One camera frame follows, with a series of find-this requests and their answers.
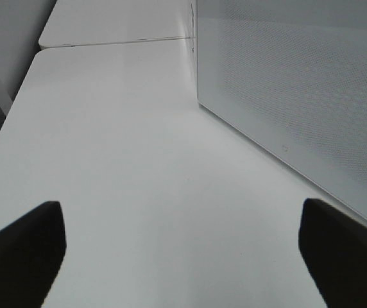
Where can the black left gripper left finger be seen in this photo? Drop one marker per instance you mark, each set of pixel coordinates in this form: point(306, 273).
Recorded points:
point(32, 249)

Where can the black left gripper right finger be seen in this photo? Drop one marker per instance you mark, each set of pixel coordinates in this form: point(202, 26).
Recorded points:
point(334, 249)

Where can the white microwave door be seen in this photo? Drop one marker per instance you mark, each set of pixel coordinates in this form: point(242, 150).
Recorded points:
point(292, 76)

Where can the white back table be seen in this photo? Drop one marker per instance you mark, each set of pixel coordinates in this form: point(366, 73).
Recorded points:
point(88, 23)

